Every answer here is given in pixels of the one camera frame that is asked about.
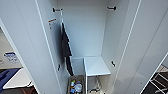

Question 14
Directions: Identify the small dark door hinge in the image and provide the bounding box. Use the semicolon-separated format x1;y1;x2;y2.
110;59;117;68
56;63;62;72

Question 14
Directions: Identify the white wire drying rack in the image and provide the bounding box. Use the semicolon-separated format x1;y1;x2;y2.
149;65;168;94

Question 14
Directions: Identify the dark clothes rod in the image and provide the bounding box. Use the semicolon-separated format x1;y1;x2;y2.
51;5;118;13

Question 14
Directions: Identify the black hanging garment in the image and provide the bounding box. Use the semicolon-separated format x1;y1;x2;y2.
59;22;75;77

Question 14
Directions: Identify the blue plastic object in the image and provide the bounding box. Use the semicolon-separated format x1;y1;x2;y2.
0;67;22;92

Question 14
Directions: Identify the blue wall sticker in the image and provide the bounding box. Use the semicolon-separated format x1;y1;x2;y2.
2;51;21;65

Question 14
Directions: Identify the white clothes hanger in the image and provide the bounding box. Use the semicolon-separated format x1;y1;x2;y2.
59;10;66;26

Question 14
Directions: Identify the white wardrobe door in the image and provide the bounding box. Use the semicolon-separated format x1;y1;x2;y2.
112;0;168;94
0;0;70;94

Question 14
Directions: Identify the white flat board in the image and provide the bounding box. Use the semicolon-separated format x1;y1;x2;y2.
2;67;35;91

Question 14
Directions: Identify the pale blue white bundle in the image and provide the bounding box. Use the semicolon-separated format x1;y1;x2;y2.
74;82;83;93

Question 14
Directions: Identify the brown storage basket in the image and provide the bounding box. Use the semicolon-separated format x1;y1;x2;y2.
67;74;86;94

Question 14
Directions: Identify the white wardrobe shelf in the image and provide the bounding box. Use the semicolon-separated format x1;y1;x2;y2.
82;55;112;77

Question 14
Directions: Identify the white wardrobe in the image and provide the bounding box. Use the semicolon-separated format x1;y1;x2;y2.
34;0;133;94

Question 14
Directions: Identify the orange white warning label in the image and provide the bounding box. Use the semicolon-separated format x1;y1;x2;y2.
47;17;58;30

